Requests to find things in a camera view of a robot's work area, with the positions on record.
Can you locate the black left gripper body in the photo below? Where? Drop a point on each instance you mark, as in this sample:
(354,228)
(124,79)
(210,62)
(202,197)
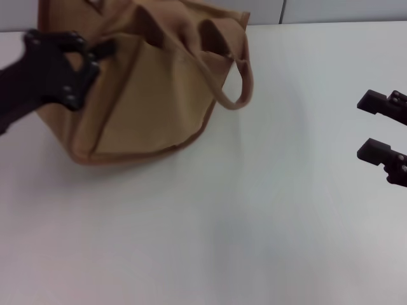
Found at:
(35,76)

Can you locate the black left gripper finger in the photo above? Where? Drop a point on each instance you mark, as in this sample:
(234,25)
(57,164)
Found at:
(105,49)
(90,73)

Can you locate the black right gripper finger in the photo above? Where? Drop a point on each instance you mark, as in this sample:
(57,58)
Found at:
(372,101)
(372,152)

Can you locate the khaki canvas food bag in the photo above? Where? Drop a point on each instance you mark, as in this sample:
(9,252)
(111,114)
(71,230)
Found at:
(152,95)

